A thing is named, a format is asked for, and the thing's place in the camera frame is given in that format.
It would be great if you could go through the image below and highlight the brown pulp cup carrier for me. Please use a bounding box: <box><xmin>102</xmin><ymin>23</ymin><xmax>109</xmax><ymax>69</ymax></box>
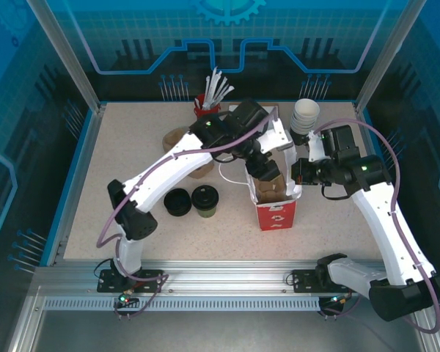
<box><xmin>254</xmin><ymin>175</ymin><xmax>293</xmax><ymax>202</ymax></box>
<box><xmin>162</xmin><ymin>126</ymin><xmax>216</xmax><ymax>180</ymax></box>

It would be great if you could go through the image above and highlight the red and white paper bag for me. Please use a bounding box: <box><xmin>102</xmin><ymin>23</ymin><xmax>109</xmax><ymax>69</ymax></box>
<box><xmin>219</xmin><ymin>144</ymin><xmax>304</xmax><ymax>232</ymax></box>

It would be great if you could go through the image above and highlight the black plastic cup lid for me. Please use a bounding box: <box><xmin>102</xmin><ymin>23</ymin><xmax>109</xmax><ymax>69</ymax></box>
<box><xmin>190</xmin><ymin>184</ymin><xmax>221</xmax><ymax>208</ymax></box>
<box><xmin>164</xmin><ymin>201</ymin><xmax>192</xmax><ymax>217</ymax></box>
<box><xmin>163</xmin><ymin>187</ymin><xmax>191</xmax><ymax>210</ymax></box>

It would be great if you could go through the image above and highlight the red mug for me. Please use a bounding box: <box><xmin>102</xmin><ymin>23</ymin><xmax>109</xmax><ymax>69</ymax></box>
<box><xmin>193</xmin><ymin>93</ymin><xmax>221</xmax><ymax>122</ymax></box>

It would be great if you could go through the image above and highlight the small connector with lights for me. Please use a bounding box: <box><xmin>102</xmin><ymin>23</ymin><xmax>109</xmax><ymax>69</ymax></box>
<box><xmin>328</xmin><ymin>295</ymin><xmax>353</xmax><ymax>309</ymax></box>
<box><xmin>115</xmin><ymin>291</ymin><xmax>139</xmax><ymax>309</ymax></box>

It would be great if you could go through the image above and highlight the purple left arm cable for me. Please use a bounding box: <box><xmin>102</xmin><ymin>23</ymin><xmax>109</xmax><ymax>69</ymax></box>
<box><xmin>97</xmin><ymin>114</ymin><xmax>279</xmax><ymax>320</ymax></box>

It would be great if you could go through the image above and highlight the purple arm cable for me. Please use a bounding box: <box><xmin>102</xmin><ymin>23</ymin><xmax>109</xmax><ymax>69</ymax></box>
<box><xmin>313</xmin><ymin>119</ymin><xmax>440</xmax><ymax>334</ymax></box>
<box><xmin>97</xmin><ymin>114</ymin><xmax>279</xmax><ymax>320</ymax></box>

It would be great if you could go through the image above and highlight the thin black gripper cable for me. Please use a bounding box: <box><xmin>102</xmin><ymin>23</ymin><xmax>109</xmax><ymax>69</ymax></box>
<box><xmin>321</xmin><ymin>184</ymin><xmax>350</xmax><ymax>201</ymax></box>
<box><xmin>211</xmin><ymin>153</ymin><xmax>240</xmax><ymax>164</ymax></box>

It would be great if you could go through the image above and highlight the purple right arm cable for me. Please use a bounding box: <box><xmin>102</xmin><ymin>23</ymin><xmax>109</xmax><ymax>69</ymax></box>
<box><xmin>313</xmin><ymin>119</ymin><xmax>440</xmax><ymax>334</ymax></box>

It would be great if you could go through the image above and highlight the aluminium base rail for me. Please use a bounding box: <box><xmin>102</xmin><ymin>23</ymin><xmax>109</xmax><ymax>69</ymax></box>
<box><xmin>34</xmin><ymin>259</ymin><xmax>426</xmax><ymax>294</ymax></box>

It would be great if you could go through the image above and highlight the aluminium frame post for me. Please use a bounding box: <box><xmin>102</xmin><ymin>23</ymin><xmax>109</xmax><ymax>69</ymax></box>
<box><xmin>353</xmin><ymin>0</ymin><xmax>426</xmax><ymax>114</ymax></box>
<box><xmin>26</xmin><ymin>0</ymin><xmax>107</xmax><ymax>113</ymax></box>

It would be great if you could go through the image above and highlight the slotted white cable duct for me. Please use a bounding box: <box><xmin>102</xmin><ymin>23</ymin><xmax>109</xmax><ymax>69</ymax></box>
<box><xmin>43</xmin><ymin>296</ymin><xmax>353</xmax><ymax>312</ymax></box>

